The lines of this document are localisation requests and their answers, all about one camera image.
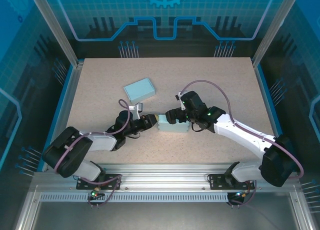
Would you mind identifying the light blue paper box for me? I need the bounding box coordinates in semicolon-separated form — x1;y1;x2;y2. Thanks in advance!
123;77;157;105
157;114;189;134

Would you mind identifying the small connector with lights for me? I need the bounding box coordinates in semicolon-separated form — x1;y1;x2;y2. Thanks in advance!
86;187;106;201
227;190;252;202

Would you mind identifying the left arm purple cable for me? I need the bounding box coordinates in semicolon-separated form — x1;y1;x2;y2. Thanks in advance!
53;99;131;208

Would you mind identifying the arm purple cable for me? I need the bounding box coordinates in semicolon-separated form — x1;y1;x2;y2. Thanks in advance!
179;80;305;208
53;99;131;208

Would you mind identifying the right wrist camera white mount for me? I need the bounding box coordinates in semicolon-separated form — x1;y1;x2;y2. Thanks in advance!
174;91;185;110

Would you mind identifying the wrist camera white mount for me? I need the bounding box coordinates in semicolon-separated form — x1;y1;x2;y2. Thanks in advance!
174;91;185;110
128;102;145;120

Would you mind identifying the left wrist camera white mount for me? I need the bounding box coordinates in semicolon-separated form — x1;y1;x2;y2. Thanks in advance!
128;102;145;120

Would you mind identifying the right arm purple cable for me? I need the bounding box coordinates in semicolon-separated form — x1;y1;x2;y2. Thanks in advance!
179;80;305;208

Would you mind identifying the aluminium mounting rail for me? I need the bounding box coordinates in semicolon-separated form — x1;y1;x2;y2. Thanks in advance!
32;164;300;193

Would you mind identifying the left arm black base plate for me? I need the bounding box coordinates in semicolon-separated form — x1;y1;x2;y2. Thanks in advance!
76;174;123;191

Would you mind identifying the aluminium side rail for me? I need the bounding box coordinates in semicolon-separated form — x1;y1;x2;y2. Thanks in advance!
41;61;85;172

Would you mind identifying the grey slotted cable duct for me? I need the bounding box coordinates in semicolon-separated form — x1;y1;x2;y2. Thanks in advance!
39;193;251;203

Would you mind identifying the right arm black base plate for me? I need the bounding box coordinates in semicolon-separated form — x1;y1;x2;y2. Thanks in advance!
208;174;256;191

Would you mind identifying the aluminium frame post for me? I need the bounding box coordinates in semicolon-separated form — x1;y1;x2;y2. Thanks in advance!
251;0;302;68
26;0;85;68

